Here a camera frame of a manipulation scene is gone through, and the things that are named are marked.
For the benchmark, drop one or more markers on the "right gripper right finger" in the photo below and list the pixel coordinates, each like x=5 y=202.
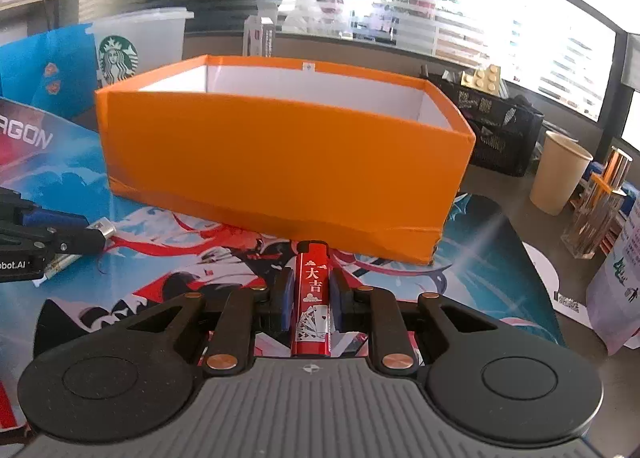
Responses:
x=376 y=313

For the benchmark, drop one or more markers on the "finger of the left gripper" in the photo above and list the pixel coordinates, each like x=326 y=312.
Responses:
x=62 y=232

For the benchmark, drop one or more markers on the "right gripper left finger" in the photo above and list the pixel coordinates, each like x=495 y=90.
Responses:
x=234 y=322

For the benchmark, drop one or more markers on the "red lighter with cards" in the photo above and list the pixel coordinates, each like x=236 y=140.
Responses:
x=311 y=322

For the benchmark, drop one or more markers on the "printed anime desk mat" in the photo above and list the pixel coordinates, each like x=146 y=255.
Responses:
x=154 y=254

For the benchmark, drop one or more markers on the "orange cardboard box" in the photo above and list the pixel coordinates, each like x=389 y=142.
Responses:
x=366 y=161

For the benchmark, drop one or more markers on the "blue paper bag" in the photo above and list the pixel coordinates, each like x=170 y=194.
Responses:
x=53 y=71

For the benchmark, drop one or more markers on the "clear Starbucks plastic cup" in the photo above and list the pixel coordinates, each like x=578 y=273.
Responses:
x=134 y=43

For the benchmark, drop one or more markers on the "black mesh desk organizer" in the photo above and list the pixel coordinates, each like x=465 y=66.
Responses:
x=506 y=130

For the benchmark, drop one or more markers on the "tan paper cup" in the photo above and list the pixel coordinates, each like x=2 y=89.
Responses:
x=562 y=164

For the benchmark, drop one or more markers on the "white printed pouch bag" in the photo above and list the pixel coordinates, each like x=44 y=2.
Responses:
x=613 y=294

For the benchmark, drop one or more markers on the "yellow pill blister pack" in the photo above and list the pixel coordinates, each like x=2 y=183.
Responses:
x=485 y=80

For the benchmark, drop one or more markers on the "person in white jacket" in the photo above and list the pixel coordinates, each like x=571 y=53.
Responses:
x=326 y=18

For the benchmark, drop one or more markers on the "striped glass partition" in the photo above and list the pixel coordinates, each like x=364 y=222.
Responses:
x=551 y=47

